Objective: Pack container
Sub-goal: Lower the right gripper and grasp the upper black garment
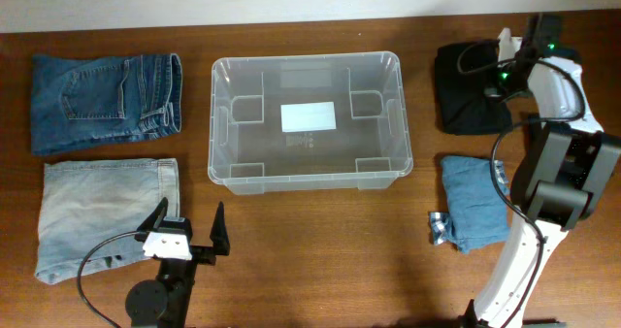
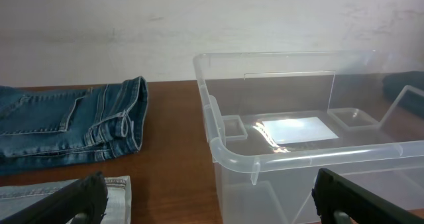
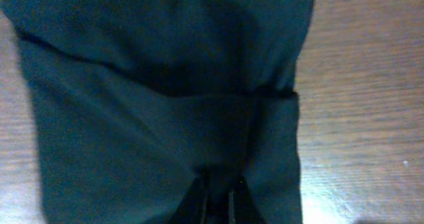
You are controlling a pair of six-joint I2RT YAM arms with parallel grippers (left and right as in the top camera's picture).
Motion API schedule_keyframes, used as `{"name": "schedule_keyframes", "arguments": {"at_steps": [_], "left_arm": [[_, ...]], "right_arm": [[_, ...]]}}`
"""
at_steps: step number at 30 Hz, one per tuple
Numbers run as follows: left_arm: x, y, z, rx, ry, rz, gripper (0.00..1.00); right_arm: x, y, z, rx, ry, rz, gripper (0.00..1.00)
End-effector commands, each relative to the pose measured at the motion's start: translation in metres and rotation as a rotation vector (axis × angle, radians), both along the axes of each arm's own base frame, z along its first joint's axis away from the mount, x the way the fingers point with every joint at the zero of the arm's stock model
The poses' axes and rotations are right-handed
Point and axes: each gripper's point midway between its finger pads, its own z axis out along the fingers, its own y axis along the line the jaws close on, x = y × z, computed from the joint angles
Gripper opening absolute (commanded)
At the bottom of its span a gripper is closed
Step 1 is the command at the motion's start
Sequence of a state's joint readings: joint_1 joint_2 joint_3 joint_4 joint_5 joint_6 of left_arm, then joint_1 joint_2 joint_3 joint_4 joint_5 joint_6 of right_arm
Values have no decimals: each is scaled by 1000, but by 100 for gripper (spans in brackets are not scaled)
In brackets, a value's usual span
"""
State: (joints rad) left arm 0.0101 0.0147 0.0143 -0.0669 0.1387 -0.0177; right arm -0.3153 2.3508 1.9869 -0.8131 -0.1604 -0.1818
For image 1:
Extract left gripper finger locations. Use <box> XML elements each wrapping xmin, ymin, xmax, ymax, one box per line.
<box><xmin>135</xmin><ymin>197</ymin><xmax>169</xmax><ymax>242</ymax></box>
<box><xmin>210</xmin><ymin>202</ymin><xmax>230</xmax><ymax>256</ymax></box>

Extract large black garment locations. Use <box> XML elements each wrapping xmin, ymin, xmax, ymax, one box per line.
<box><xmin>434</xmin><ymin>42</ymin><xmax>511</xmax><ymax>135</ymax></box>

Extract blue shirt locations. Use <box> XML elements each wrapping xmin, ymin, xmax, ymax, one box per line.
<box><xmin>429</xmin><ymin>155</ymin><xmax>509</xmax><ymax>254</ymax></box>

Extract small black garment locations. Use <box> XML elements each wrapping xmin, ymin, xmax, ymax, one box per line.
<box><xmin>524</xmin><ymin>113</ymin><xmax>545</xmax><ymax>149</ymax></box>

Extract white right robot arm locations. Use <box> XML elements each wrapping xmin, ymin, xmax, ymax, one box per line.
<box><xmin>459</xmin><ymin>13</ymin><xmax>620</xmax><ymax>327</ymax></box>

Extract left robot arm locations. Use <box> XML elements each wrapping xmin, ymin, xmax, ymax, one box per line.
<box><xmin>125</xmin><ymin>198</ymin><xmax>230</xmax><ymax>328</ymax></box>

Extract light blue folded jeans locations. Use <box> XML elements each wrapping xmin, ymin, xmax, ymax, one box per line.
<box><xmin>35</xmin><ymin>158</ymin><xmax>180</xmax><ymax>285</ymax></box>

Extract clear plastic storage bin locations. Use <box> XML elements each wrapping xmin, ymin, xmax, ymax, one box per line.
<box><xmin>208</xmin><ymin>51</ymin><xmax>414</xmax><ymax>195</ymax></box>

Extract dark blue folded jeans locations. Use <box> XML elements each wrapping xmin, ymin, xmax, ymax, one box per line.
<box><xmin>30</xmin><ymin>53</ymin><xmax>183</xmax><ymax>156</ymax></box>

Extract white label in bin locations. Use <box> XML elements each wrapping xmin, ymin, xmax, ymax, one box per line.
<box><xmin>280</xmin><ymin>102</ymin><xmax>337</xmax><ymax>133</ymax></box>

